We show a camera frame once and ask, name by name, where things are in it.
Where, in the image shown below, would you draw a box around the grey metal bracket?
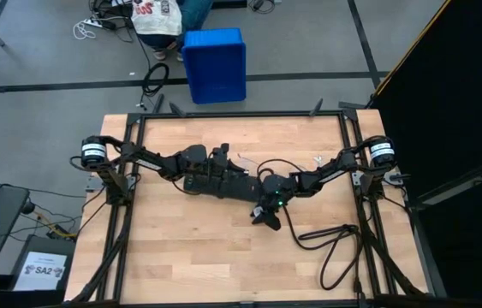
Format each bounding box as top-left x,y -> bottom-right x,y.
379,170 -> 413,186
85,175 -> 105,193

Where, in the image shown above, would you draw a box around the black box with SA2 label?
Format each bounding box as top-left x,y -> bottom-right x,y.
9,234 -> 77,303

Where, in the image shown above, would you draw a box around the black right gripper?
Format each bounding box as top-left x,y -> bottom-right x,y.
251,192 -> 292,232

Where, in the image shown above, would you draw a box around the white floor power strip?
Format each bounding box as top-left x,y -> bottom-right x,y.
72,15 -> 105,41

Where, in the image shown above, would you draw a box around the blue plastic bin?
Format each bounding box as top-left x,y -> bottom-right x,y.
181,27 -> 248,105

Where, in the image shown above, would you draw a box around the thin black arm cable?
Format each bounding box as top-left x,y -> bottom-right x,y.
170,170 -> 201,197
256,157 -> 306,181

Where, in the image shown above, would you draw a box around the yellow cable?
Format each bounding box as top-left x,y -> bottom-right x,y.
34,210 -> 78,240

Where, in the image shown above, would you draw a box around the black power adapter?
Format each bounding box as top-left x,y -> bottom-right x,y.
248,0 -> 283,15

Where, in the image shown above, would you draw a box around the person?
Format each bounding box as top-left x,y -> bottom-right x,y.
130,0 -> 215,62

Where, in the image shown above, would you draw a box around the white USB cable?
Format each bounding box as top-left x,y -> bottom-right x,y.
236,152 -> 324,172

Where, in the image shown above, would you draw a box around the thick black power strip cable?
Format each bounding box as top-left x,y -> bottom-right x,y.
282,204 -> 364,292

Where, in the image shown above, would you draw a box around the black devices with cables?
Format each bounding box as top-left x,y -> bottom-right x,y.
89,0 -> 147,44

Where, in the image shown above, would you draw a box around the flat black box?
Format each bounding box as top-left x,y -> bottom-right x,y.
212,0 -> 249,9

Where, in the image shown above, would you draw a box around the black panel with yellow edge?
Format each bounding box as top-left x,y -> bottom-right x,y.
371,0 -> 482,308

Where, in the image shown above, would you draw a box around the black sleeved cable bundle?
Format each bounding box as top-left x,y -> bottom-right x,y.
354,200 -> 428,300
68,204 -> 134,305

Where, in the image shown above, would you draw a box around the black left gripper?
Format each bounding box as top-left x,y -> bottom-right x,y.
205,143 -> 250,181

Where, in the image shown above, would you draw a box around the black power strip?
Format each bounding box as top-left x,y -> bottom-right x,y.
182,169 -> 270,203

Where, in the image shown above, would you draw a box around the black aluminium table frame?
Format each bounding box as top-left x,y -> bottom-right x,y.
64,109 -> 437,308

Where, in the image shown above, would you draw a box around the coiled black floor cable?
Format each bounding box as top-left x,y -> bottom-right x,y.
139,62 -> 171,109

